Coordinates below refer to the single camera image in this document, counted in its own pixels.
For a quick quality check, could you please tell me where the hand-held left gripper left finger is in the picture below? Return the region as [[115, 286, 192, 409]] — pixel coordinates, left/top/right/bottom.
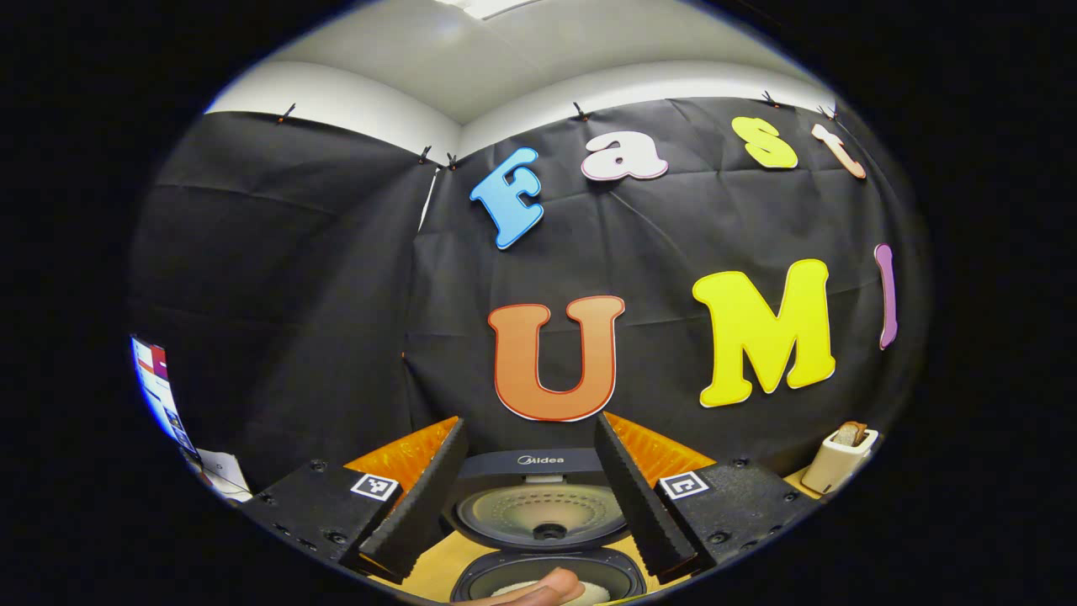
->
[[240, 415, 470, 583]]

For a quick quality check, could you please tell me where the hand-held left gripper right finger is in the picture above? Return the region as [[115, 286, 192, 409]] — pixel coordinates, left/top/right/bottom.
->
[[594, 412, 821, 582]]

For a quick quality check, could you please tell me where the grey silver rice cooker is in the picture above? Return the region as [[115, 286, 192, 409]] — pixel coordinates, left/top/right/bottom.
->
[[442, 448, 649, 603]]

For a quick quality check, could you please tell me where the white side table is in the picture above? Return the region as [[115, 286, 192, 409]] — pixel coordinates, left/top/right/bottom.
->
[[195, 449, 253, 499]]

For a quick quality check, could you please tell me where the white toaster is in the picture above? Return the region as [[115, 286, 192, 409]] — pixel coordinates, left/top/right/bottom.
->
[[799, 428, 880, 495]]

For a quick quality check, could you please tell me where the black backdrop cloth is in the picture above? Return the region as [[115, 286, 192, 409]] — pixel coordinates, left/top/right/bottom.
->
[[126, 97, 926, 497]]

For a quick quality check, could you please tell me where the computer monitor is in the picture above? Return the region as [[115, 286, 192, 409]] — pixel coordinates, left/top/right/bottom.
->
[[130, 337, 199, 460]]

